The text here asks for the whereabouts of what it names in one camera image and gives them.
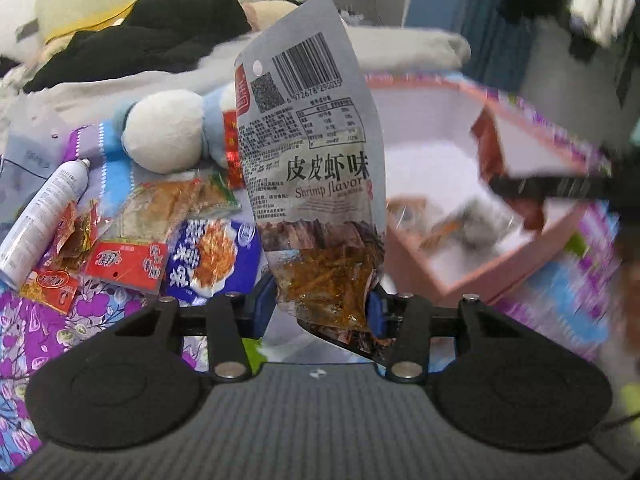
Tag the black jacket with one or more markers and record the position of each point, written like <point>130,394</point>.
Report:
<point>150,35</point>

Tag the white spray can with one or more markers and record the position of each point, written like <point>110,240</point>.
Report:
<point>40,215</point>

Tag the grey wall switch panel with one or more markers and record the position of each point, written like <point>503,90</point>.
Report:
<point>27,30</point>

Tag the clear plastic bag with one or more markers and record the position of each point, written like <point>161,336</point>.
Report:
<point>30,155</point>

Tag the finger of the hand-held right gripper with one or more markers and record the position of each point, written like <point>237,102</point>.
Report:
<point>550,187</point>

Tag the clear grey snack packet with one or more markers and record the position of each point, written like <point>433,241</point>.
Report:
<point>487,230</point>

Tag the red foil packet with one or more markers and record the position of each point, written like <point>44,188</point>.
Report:
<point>232,150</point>

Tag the blue board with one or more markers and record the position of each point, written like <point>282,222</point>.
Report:
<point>435,5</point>

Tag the white and blue plush toy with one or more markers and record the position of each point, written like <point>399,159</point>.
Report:
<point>165,130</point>

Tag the pile of snack packets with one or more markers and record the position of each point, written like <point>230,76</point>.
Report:
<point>130,265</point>

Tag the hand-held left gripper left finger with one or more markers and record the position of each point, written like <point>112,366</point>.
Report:
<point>260,310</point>

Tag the yellow pillow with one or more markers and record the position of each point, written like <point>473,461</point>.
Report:
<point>90,22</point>

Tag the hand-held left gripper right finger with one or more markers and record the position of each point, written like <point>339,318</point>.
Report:
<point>377,315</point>

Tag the pink cardboard box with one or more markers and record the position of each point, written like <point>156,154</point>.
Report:
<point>500,270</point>

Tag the orange snack packet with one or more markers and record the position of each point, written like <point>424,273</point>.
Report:
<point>440,232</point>

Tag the blue curtain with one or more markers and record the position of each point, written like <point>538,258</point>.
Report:
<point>500,25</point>

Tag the beige pillow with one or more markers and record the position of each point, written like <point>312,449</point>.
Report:
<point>265,12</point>

